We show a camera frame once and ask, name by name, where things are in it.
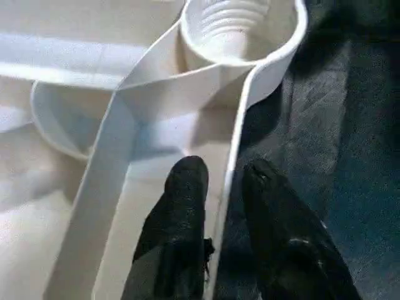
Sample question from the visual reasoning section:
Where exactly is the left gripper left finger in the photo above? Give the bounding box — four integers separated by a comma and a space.
122, 156, 216, 300

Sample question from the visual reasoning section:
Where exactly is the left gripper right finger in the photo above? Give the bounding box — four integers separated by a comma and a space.
241, 158, 363, 300

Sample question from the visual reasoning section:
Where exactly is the black work mat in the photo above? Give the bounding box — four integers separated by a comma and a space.
206, 0, 400, 300

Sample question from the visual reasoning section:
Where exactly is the white plastic table top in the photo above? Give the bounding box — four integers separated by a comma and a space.
0, 0, 308, 300

